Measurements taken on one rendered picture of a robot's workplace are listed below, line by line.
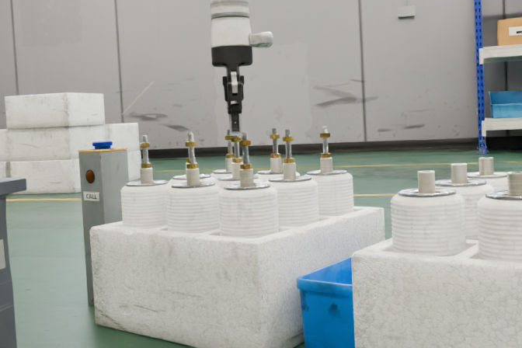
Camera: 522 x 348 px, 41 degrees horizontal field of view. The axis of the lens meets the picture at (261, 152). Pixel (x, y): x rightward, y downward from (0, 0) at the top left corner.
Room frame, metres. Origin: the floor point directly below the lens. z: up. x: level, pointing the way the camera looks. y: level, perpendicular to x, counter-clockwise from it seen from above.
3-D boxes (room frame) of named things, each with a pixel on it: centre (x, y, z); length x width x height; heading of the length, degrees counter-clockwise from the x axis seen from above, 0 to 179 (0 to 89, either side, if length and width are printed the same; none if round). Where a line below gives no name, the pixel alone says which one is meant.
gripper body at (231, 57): (1.28, 0.04, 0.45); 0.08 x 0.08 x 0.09
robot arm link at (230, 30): (1.29, 0.03, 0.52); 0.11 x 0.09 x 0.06; 94
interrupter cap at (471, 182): (1.02, -0.29, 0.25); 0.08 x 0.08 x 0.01
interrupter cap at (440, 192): (0.92, -0.22, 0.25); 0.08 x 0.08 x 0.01
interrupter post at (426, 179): (0.92, -0.22, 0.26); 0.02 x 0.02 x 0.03
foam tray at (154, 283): (1.29, 0.04, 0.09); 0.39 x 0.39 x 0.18; 52
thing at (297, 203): (1.21, -0.05, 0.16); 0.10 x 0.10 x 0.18
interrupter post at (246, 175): (1.12, 0.03, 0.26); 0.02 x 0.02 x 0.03
